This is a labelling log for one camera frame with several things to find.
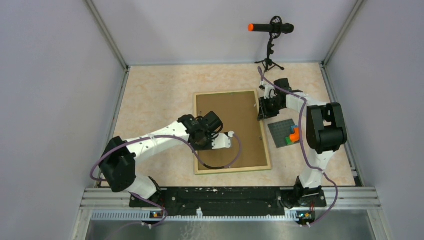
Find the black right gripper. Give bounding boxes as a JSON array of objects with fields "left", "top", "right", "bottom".
[{"left": 257, "top": 96, "right": 284, "bottom": 122}]

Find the green wooden picture frame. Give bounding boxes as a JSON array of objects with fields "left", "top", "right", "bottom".
[{"left": 193, "top": 89, "right": 273, "bottom": 176}]

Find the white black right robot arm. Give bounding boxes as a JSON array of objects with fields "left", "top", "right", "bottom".
[{"left": 258, "top": 78, "right": 348, "bottom": 206}]

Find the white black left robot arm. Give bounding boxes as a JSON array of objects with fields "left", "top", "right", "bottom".
[{"left": 98, "top": 111, "right": 234, "bottom": 207}]

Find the grey studded baseplate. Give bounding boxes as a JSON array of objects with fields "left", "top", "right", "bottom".
[{"left": 267, "top": 119, "right": 298, "bottom": 149}]

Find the blue small brick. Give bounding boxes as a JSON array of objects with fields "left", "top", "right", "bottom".
[{"left": 290, "top": 125, "right": 298, "bottom": 132}]

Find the green small brick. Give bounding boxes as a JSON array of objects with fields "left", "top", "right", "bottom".
[{"left": 285, "top": 136, "right": 294, "bottom": 146}]

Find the orange curved brick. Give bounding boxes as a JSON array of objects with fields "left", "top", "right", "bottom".
[{"left": 289, "top": 128, "right": 300, "bottom": 143}]

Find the black tripod stand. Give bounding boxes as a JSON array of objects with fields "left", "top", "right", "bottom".
[{"left": 255, "top": 16, "right": 285, "bottom": 72}]

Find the black microphone orange tip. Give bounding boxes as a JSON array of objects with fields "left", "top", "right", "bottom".
[{"left": 247, "top": 23, "right": 295, "bottom": 35}]

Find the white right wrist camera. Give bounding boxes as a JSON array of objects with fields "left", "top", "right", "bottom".
[{"left": 259, "top": 84, "right": 276, "bottom": 100}]

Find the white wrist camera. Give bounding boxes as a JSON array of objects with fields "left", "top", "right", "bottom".
[
  {"left": 211, "top": 131, "right": 235, "bottom": 150},
  {"left": 259, "top": 84, "right": 276, "bottom": 100}
]

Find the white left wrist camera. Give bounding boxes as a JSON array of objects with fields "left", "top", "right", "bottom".
[{"left": 211, "top": 131, "right": 235, "bottom": 150}]

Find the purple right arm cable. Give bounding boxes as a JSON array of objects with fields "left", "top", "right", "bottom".
[{"left": 257, "top": 66, "right": 339, "bottom": 227}]

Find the brown frame backing board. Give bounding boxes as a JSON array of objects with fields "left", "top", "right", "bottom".
[{"left": 196, "top": 91, "right": 269, "bottom": 171}]

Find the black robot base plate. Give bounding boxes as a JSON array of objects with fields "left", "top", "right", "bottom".
[{"left": 129, "top": 186, "right": 327, "bottom": 217}]

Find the white cable duct strip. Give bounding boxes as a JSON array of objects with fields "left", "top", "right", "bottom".
[{"left": 90, "top": 209, "right": 298, "bottom": 222}]

